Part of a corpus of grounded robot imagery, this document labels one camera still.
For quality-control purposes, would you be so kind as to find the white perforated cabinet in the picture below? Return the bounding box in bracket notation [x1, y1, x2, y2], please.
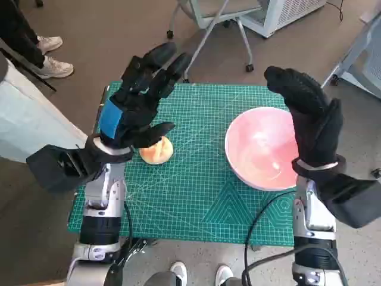
[239, 0, 327, 39]

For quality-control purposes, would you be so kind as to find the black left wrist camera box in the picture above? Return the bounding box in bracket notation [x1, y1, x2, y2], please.
[26, 144, 104, 194]

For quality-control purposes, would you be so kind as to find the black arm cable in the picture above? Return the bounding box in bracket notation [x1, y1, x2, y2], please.
[241, 190, 343, 286]
[111, 201, 133, 286]

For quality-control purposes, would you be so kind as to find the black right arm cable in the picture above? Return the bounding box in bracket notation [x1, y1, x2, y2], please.
[241, 190, 343, 286]

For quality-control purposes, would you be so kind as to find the black metal table rail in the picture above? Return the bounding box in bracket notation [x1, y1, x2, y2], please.
[117, 237, 158, 269]

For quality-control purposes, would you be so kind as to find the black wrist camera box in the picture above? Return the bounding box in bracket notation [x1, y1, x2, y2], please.
[315, 172, 381, 229]
[26, 144, 104, 194]

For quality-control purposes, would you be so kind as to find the white shoe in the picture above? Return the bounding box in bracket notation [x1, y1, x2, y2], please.
[214, 264, 235, 286]
[170, 261, 188, 286]

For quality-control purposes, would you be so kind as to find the black floor cable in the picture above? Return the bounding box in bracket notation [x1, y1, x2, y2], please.
[326, 0, 343, 21]

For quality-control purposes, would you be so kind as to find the grey office chair on casters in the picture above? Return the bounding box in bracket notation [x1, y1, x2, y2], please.
[165, 0, 270, 84]

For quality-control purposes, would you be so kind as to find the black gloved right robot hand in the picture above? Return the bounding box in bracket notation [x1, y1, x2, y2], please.
[264, 66, 346, 171]

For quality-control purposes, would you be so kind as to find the black metal rod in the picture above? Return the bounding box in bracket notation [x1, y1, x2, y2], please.
[0, 47, 57, 92]

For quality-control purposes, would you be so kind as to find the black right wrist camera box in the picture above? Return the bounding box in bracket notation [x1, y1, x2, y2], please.
[315, 172, 381, 229]

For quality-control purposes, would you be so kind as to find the black table edge strip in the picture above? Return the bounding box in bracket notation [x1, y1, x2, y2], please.
[96, 85, 110, 129]

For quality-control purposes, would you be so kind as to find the pink bowl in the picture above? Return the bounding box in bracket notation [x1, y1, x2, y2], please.
[224, 107, 300, 191]

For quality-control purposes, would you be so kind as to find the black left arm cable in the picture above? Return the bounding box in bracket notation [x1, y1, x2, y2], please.
[111, 201, 133, 286]

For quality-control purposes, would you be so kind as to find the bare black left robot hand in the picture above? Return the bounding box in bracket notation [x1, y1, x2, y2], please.
[95, 42, 193, 149]

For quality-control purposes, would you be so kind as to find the green cutting mat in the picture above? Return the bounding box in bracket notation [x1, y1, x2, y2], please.
[67, 82, 297, 247]

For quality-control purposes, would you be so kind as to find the round bread bun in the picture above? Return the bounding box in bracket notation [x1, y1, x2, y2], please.
[139, 135, 175, 164]

